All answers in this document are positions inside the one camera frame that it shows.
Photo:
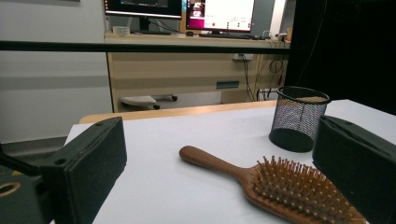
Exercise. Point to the light wooden office desk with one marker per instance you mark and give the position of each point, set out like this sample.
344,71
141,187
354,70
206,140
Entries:
174,74

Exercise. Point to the dark-screen computer monitor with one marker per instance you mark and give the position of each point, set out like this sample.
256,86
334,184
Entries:
143,6

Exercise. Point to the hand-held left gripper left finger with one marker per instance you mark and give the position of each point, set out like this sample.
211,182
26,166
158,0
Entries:
90,161

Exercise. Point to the white power strip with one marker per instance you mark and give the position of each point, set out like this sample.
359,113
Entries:
243,56

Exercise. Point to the bright-screen computer monitor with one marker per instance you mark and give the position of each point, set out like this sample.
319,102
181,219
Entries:
227,15

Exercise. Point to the black metal frame rail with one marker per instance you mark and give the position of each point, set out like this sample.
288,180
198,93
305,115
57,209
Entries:
124,47

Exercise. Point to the black computer mouse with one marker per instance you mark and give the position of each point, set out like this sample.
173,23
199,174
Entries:
189,33

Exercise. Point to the black curtain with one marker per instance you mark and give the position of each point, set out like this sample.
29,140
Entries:
351,46

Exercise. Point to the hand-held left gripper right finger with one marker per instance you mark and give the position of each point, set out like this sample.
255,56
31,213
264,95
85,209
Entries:
358,168

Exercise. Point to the black keyboard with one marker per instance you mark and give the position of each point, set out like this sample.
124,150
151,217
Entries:
227,35

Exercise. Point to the black mesh pen holder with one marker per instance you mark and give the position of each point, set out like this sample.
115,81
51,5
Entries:
295,124

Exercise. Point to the wooden paddle hairbrush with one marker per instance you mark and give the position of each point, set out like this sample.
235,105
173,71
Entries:
246,177

